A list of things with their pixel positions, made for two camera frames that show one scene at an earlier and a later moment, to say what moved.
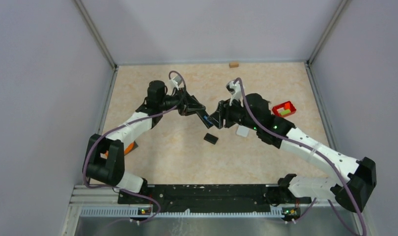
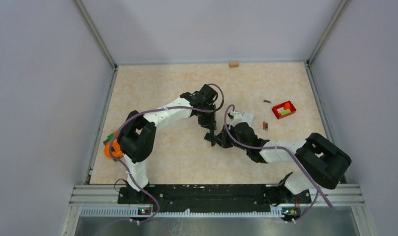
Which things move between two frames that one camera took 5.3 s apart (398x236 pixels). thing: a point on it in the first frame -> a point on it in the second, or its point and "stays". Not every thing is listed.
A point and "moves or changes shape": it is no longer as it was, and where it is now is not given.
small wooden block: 232,65 stays
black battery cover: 211,138 stays
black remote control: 208,120 moves or changes shape
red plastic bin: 286,105 stays
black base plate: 206,198 stays
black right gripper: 218,114 -> 222,138
